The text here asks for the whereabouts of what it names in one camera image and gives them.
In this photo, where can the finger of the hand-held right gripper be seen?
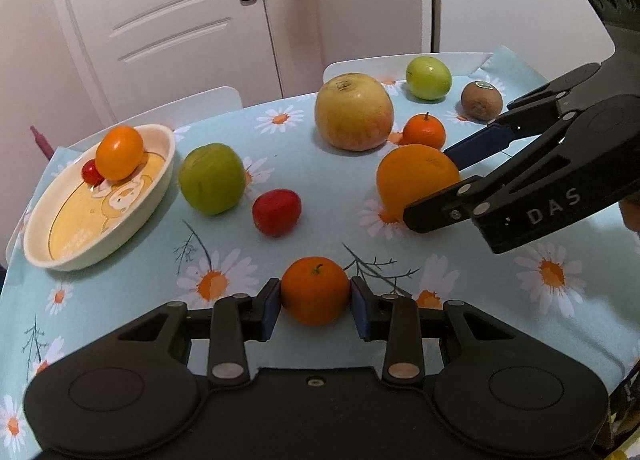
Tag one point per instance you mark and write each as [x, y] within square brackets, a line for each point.
[475, 145]
[435, 210]

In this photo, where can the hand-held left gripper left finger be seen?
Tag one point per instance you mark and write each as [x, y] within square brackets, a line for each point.
[271, 307]

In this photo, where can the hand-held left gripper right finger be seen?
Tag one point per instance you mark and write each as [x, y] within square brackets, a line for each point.
[360, 309]

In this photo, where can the large orange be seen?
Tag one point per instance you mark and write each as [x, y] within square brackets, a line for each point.
[415, 177]

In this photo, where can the brown kiwi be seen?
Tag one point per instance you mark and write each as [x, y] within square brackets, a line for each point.
[481, 100]

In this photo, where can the glossy green apple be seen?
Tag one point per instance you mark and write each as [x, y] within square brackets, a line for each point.
[428, 77]

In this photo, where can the large yellow apple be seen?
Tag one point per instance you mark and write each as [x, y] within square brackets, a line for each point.
[354, 112]

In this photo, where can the matte green apple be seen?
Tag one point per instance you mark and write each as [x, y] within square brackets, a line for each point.
[212, 179]

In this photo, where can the cream cartoon print bowl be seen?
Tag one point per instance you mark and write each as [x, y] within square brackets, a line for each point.
[75, 225]

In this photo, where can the small mandarin with stem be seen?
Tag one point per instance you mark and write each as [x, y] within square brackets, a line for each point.
[424, 132]

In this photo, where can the blue daisy print tablecloth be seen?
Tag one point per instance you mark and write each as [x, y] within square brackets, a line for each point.
[150, 300]

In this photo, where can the white chair back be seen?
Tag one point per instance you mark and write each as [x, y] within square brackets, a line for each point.
[200, 100]
[360, 67]

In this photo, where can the white sliding door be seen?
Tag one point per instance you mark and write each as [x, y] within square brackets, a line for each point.
[525, 0]

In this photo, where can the smooth orange persimmon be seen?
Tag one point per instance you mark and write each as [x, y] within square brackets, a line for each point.
[119, 152]

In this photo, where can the red cherry tomato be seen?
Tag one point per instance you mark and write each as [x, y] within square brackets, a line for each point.
[90, 173]

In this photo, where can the white panel door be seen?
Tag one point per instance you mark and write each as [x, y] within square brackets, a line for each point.
[175, 15]

